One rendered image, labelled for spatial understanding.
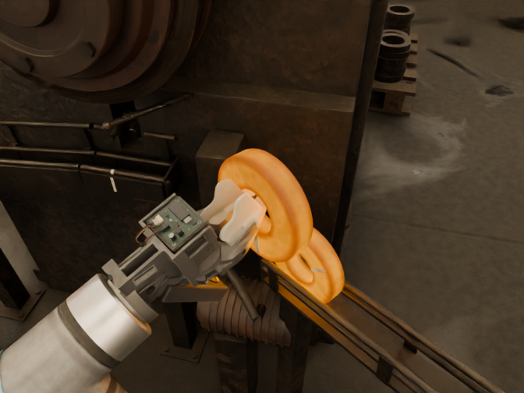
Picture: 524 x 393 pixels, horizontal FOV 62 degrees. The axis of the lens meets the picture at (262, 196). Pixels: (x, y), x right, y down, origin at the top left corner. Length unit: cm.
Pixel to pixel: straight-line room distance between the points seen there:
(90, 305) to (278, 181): 24
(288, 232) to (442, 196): 160
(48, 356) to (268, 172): 29
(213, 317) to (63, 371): 51
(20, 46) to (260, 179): 45
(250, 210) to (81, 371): 24
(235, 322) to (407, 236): 106
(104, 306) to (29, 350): 8
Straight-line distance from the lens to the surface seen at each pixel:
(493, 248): 194
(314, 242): 70
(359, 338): 71
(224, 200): 54
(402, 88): 252
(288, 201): 50
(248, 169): 53
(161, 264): 48
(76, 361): 49
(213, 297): 59
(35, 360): 50
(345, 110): 84
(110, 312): 48
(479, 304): 173
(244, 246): 52
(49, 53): 77
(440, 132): 249
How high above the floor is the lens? 130
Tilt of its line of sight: 43 degrees down
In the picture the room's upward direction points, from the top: straight up
